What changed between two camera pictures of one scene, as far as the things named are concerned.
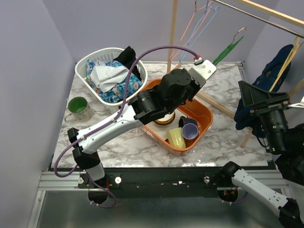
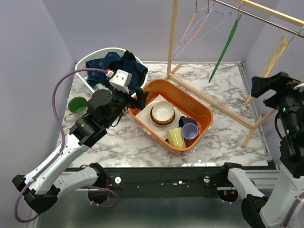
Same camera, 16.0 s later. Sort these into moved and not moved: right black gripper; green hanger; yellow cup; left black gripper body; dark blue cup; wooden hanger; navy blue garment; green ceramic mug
Moved: navy blue garment; green hanger; right black gripper; left black gripper body; wooden hanger
Not moved: dark blue cup; green ceramic mug; yellow cup
